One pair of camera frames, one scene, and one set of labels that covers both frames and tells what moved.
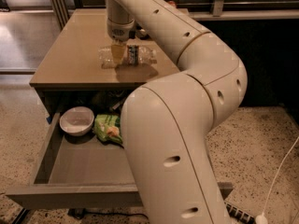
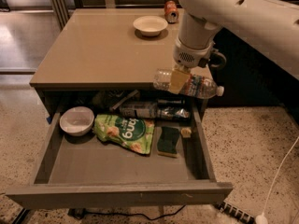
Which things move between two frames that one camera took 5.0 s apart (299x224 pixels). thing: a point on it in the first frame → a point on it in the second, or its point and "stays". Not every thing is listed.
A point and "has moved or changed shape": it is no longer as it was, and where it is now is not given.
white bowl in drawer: [76, 120] stays
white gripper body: [121, 30] → [191, 55]
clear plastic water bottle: [133, 55] has moved or changed shape
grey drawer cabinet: [72, 62] stays
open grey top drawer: [83, 173] stays
